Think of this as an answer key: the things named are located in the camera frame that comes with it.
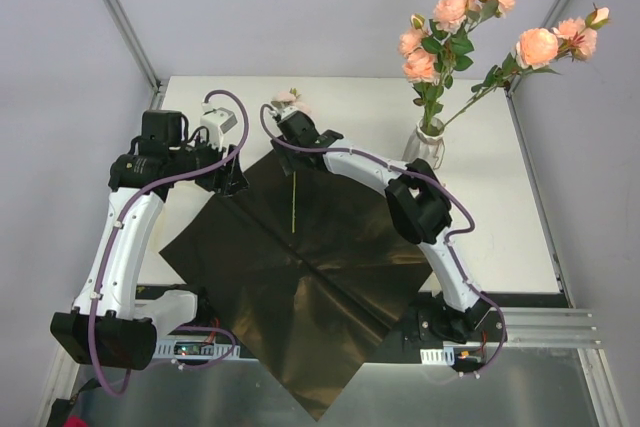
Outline artificial rose stem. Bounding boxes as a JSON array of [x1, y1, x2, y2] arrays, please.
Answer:
[[430, 0, 516, 72], [270, 87, 314, 235], [397, 14, 452, 137], [444, 4, 611, 127]]

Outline black wrapping paper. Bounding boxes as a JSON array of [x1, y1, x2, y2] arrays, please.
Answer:
[[161, 153, 431, 419]]

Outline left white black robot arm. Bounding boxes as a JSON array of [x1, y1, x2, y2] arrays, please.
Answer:
[[50, 108, 248, 370]]

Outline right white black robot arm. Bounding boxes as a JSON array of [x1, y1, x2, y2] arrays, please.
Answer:
[[261, 105, 491, 344]]

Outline white ribbed ceramic vase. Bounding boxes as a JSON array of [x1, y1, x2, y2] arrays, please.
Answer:
[[402, 119, 446, 170]]

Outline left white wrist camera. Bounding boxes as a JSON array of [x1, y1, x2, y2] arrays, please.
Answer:
[[200, 104, 238, 148]]

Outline left aluminium corner post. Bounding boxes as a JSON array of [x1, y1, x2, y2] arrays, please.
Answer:
[[102, 0, 162, 94]]

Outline left white cable duct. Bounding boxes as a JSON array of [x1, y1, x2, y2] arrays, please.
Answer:
[[153, 339, 241, 361]]

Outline white cable duct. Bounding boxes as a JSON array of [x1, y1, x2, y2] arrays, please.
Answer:
[[420, 347, 455, 366], [153, 339, 241, 361]]

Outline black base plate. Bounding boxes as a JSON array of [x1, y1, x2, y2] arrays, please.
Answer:
[[212, 277, 489, 382]]

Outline right white cable duct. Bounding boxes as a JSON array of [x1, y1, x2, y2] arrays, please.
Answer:
[[420, 347, 455, 366]]

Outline black and red strap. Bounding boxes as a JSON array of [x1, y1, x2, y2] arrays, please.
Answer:
[[37, 377, 103, 427]]

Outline aluminium frame rail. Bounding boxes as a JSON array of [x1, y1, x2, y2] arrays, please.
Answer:
[[504, 307, 603, 349]]

